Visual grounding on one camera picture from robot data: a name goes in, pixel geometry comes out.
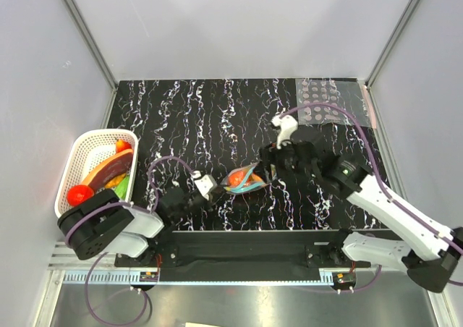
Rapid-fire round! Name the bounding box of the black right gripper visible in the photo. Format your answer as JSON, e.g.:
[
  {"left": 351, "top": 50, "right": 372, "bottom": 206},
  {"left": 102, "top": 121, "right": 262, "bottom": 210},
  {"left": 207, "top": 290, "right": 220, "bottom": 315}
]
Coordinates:
[{"left": 251, "top": 137, "right": 316, "bottom": 184}]

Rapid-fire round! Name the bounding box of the peach toy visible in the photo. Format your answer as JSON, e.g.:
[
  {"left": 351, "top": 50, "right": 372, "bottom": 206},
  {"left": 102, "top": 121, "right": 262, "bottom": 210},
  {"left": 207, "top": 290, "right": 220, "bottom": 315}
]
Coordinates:
[{"left": 250, "top": 173, "right": 265, "bottom": 184}]

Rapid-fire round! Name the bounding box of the clear zip bag blue zipper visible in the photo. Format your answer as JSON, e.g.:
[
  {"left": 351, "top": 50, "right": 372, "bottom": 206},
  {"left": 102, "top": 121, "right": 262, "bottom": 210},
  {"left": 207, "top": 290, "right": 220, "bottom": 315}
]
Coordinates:
[{"left": 220, "top": 162, "right": 276, "bottom": 195}]

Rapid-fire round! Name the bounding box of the orange pumpkin toy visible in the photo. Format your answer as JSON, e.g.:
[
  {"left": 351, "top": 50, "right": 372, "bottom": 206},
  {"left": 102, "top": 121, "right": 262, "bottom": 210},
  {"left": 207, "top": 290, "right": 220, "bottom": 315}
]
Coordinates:
[{"left": 228, "top": 170, "right": 250, "bottom": 188}]

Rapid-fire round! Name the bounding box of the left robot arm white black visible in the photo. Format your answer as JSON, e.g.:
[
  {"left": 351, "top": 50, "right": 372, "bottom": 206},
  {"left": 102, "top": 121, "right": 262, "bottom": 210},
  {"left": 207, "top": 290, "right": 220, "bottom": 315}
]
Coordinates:
[{"left": 57, "top": 186, "right": 225, "bottom": 266}]

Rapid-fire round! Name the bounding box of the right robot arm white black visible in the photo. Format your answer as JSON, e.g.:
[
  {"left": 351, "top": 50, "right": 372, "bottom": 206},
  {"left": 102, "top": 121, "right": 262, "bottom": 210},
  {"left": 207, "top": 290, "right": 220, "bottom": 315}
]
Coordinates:
[{"left": 259, "top": 140, "right": 462, "bottom": 293}]

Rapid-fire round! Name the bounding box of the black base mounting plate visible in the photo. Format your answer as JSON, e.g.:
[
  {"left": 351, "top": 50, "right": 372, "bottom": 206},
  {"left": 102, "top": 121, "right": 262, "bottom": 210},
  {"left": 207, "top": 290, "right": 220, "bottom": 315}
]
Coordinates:
[{"left": 70, "top": 229, "right": 417, "bottom": 283}]

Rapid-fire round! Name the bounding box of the green vegetable toy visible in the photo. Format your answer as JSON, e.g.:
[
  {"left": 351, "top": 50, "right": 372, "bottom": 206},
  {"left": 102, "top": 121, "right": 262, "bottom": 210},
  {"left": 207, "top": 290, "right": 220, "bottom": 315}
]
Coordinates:
[{"left": 114, "top": 176, "right": 129, "bottom": 200}]

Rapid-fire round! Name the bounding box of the yellow orange fruit toy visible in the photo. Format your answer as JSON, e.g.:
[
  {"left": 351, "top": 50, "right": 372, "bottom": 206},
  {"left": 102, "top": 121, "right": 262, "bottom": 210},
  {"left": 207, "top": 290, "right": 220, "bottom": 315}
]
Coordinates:
[{"left": 105, "top": 174, "right": 126, "bottom": 189}]

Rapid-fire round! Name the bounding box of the left connector board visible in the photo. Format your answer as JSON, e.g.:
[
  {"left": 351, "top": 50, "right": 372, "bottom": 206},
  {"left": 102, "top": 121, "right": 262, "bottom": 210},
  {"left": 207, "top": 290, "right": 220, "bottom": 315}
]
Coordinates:
[{"left": 139, "top": 269, "right": 160, "bottom": 282}]

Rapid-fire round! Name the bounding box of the connector board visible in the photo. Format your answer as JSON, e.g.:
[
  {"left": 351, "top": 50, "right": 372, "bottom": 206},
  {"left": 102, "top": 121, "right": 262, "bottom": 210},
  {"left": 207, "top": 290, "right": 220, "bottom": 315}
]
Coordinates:
[
  {"left": 139, "top": 269, "right": 160, "bottom": 282},
  {"left": 334, "top": 271, "right": 357, "bottom": 289}
]

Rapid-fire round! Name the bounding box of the red pepper toy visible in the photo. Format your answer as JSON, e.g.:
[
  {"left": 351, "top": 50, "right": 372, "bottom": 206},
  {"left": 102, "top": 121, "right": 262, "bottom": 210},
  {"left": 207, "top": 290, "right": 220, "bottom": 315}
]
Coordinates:
[{"left": 115, "top": 140, "right": 132, "bottom": 153}]

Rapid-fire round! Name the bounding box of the clear bags pink dots stack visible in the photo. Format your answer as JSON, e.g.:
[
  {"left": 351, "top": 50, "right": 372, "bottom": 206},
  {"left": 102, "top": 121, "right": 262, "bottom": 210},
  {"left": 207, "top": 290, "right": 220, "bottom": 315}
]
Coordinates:
[{"left": 295, "top": 78, "right": 377, "bottom": 129}]

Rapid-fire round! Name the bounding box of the red tomato toy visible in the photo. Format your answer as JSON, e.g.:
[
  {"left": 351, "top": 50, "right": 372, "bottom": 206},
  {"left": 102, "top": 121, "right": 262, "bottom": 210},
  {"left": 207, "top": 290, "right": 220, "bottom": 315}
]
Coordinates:
[{"left": 67, "top": 184, "right": 94, "bottom": 206}]

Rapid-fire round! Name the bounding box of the white plastic basket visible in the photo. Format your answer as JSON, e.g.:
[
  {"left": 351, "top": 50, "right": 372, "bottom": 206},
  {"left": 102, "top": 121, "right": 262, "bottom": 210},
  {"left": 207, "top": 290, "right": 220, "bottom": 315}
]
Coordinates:
[{"left": 54, "top": 128, "right": 139, "bottom": 218}]

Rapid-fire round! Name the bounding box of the right connector board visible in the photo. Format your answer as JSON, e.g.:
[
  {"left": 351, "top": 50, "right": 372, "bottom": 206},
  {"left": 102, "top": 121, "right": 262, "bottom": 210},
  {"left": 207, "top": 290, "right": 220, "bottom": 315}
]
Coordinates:
[{"left": 334, "top": 271, "right": 357, "bottom": 289}]

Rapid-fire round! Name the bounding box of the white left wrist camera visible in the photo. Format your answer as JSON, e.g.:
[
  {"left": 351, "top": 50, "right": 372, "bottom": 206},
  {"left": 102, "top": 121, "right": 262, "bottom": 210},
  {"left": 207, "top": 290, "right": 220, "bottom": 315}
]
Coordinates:
[{"left": 193, "top": 174, "right": 217, "bottom": 200}]

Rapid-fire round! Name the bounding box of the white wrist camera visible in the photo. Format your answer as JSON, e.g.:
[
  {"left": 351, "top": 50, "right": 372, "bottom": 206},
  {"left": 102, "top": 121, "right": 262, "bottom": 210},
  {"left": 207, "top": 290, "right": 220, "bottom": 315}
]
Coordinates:
[
  {"left": 193, "top": 174, "right": 217, "bottom": 200},
  {"left": 271, "top": 115, "right": 298, "bottom": 149}
]

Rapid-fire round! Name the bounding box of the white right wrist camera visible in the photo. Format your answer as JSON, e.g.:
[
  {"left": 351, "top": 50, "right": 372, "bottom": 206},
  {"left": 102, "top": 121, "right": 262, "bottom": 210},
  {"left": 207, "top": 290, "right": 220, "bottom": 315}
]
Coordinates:
[{"left": 271, "top": 115, "right": 298, "bottom": 149}]

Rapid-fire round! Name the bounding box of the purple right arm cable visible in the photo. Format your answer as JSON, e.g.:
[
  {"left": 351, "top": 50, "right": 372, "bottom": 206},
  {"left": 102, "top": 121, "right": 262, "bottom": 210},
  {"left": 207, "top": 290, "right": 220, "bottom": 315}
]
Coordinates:
[{"left": 278, "top": 106, "right": 463, "bottom": 295}]

